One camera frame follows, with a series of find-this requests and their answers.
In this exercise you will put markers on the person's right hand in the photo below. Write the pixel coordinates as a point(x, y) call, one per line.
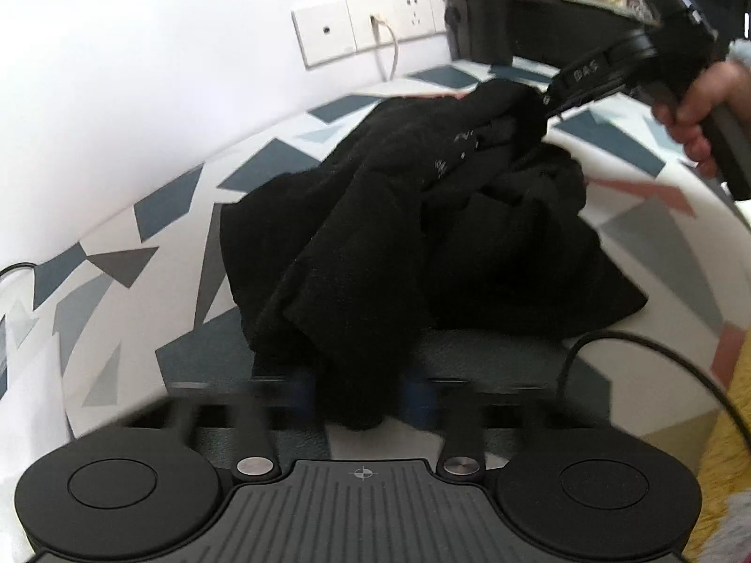
point(704, 99)

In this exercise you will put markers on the white network wall socket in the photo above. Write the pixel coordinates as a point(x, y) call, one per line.
point(375, 20)

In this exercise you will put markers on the white power wall socket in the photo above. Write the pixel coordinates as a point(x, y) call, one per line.
point(441, 9)
point(415, 9)

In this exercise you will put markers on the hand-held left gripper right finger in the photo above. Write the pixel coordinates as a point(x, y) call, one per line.
point(466, 422)

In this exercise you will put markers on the black water bottle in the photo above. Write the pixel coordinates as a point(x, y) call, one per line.
point(484, 12)

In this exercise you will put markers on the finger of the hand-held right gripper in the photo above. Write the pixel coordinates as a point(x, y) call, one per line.
point(578, 104)

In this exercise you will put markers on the yellow knit garment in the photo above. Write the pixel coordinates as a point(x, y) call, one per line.
point(727, 451)

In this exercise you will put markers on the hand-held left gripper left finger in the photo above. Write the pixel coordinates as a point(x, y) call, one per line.
point(253, 422)

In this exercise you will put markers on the black shelf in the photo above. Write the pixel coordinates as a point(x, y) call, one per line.
point(563, 23)

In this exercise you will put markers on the black garment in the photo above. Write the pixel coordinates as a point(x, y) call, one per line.
point(410, 234)

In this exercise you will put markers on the white wall plate with hole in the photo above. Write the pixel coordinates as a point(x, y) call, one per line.
point(322, 32)

